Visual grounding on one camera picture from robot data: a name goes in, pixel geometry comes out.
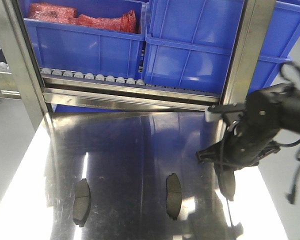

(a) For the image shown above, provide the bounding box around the red bubble wrap bag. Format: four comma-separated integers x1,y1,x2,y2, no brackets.
27,2,137,34

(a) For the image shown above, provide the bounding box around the stainless steel rack frame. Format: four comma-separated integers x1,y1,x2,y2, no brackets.
0,0,275,129

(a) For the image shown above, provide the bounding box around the right blue plastic crate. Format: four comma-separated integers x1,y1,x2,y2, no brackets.
143,0,300,93

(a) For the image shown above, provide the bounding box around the blue plastic crate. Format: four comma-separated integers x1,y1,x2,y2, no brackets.
18,0,148,79
143,0,300,93

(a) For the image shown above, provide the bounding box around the grey brake pad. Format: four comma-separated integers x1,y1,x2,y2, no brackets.
72,178,92,228
166,173,182,220
217,170,236,202

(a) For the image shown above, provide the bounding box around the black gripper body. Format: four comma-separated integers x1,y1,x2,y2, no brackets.
222,90,281,171

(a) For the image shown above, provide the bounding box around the left blue plastic crate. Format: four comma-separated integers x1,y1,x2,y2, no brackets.
18,0,148,79

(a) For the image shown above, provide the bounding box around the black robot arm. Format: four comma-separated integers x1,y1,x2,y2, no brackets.
196,83,300,171

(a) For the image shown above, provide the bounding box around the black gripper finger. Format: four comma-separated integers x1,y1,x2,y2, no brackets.
205,103,245,122
195,142,226,164

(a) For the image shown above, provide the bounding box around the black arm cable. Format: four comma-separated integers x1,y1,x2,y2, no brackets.
274,62,300,205

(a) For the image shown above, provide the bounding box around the white roller conveyor track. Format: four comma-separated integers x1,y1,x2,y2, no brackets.
40,67,146,86

